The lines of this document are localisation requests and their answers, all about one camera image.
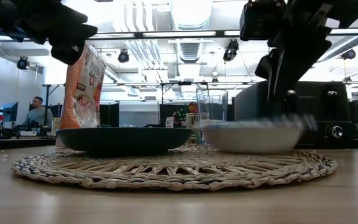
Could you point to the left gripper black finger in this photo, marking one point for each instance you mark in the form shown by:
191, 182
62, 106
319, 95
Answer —
70, 43

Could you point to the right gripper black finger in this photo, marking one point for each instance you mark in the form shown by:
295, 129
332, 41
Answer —
264, 67
297, 62

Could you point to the orange cereal bag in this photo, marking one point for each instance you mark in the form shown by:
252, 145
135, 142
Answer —
79, 93

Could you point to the clear tumbler with rice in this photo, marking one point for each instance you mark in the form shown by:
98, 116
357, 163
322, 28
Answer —
211, 105

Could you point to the blue patterned paper bowl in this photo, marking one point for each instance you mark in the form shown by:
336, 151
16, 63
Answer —
253, 140

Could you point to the iridescent metal spoon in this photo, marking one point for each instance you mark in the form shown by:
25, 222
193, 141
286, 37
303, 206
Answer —
193, 107

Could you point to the dark teal plate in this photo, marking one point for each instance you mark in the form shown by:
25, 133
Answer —
123, 140

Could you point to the black ceiling spotlight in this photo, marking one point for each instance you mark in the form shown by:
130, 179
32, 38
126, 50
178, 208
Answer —
348, 54
123, 57
23, 63
230, 49

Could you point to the black four-slot toaster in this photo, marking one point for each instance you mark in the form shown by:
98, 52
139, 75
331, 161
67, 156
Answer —
322, 105

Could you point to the person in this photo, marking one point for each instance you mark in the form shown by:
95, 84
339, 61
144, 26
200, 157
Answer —
37, 115

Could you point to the computer monitor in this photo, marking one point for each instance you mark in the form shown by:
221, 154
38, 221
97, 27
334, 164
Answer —
10, 112

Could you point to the round woven placemat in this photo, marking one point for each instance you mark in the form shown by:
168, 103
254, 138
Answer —
179, 174

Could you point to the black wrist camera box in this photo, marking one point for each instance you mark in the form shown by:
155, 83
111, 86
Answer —
259, 21

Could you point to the silver ventilation duct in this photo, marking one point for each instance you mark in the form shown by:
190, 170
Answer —
191, 12

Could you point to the black overhead rail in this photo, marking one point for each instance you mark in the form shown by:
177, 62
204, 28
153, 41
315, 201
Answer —
179, 33

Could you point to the black table frame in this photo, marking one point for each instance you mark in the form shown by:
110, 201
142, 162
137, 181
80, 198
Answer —
17, 143

